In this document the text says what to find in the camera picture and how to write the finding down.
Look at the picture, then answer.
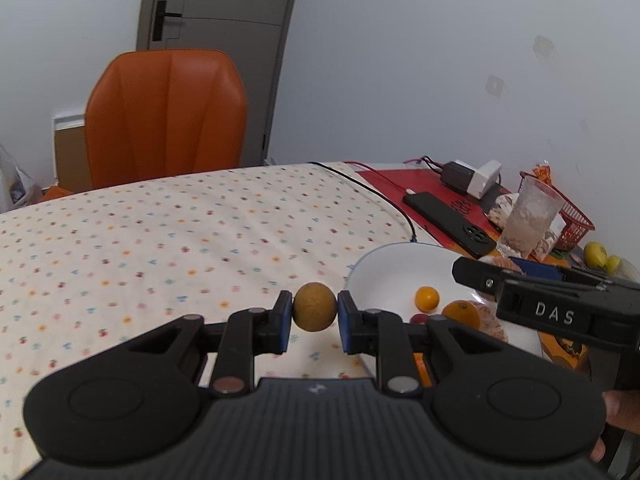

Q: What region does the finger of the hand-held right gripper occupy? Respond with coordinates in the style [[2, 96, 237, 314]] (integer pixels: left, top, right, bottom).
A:
[[512, 259, 640, 293], [452, 257, 531, 306]]

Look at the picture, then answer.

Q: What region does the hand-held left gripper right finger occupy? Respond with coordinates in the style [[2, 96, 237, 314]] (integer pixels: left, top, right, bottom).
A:
[[337, 290, 506, 396]]

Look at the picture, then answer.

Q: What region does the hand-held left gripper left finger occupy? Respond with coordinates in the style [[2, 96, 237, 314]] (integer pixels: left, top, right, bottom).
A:
[[127, 290, 294, 396]]

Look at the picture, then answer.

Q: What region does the brown longan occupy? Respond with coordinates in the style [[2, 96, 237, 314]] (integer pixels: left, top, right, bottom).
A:
[[292, 282, 338, 333]]

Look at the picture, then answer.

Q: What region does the white plate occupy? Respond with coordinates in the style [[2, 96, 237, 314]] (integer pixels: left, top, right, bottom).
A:
[[345, 242, 545, 361]]

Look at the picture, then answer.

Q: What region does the person's right hand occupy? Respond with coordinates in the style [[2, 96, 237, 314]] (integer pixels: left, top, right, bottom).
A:
[[590, 391, 640, 463]]

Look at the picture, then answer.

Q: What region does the orange mandarin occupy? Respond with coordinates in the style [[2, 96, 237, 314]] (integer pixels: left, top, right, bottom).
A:
[[442, 300, 481, 331]]

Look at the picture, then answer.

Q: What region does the clear plastic cup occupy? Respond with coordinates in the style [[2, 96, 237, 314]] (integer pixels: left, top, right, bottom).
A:
[[497, 176, 566, 261]]

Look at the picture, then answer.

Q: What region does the small yellow kumquat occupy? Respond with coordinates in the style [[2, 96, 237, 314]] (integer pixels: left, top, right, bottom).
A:
[[415, 286, 441, 312]]

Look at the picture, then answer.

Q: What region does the red plastic basket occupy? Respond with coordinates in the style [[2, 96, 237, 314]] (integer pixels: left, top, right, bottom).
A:
[[520, 170, 597, 252]]

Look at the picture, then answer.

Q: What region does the black smartphone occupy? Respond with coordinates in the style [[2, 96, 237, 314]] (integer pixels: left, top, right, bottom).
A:
[[404, 191, 497, 256]]

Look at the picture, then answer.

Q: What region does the white crumpled packet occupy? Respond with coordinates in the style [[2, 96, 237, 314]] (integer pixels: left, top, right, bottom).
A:
[[487, 193, 518, 229]]

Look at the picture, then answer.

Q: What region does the white power adapter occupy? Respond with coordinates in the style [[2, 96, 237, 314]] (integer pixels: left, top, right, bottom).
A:
[[467, 160, 502, 199]]

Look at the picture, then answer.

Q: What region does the black charger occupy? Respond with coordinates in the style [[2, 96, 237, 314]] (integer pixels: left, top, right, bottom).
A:
[[441, 161, 474, 193]]

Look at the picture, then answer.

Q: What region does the red and orange table mat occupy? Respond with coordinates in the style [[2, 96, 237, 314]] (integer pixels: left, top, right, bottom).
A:
[[356, 166, 591, 367]]

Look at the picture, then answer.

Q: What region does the floral white tablecloth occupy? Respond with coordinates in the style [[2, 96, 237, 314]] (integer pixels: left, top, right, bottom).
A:
[[0, 161, 418, 480]]

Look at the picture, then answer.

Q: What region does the orange leather chair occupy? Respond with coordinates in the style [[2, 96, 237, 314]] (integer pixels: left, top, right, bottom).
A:
[[40, 49, 249, 202]]

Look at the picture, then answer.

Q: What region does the grey door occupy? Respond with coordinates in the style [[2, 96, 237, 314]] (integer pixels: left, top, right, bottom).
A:
[[136, 0, 305, 167]]

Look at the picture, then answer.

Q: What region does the cardboard box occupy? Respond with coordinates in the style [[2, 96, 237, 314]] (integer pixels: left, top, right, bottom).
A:
[[53, 115, 92, 192]]

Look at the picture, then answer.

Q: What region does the clear plastic bag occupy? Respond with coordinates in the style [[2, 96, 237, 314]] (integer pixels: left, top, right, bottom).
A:
[[0, 144, 43, 213]]

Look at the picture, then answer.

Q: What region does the black cable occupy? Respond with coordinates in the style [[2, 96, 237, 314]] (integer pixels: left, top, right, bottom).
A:
[[307, 161, 419, 244]]

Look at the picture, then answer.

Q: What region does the red cable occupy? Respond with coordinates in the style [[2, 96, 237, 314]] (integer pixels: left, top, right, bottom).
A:
[[344, 156, 447, 197]]

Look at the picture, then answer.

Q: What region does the black door handle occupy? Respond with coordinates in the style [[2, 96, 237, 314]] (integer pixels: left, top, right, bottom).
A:
[[152, 0, 184, 42]]

